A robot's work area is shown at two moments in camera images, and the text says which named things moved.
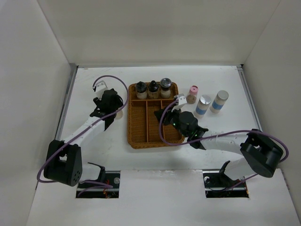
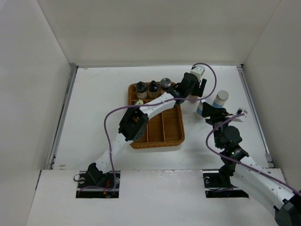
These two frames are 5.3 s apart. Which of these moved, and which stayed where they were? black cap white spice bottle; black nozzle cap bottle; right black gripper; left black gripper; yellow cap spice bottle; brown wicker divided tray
Moved: left black gripper; right black gripper; yellow cap spice bottle
Stayed: brown wicker divided tray; black nozzle cap bottle; black cap white spice bottle
